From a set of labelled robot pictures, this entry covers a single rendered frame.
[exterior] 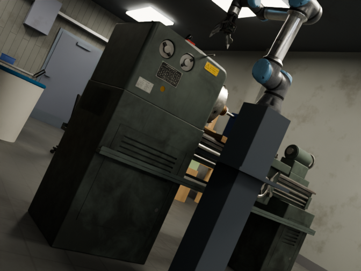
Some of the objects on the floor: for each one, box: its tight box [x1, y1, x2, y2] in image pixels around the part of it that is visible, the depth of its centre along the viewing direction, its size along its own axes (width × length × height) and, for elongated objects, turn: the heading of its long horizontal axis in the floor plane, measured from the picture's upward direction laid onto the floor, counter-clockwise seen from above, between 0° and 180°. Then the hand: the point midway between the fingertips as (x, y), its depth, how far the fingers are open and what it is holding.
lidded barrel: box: [0, 65, 46, 142], centre depth 438 cm, size 61×61×75 cm
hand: (217, 43), depth 241 cm, fingers open, 14 cm apart
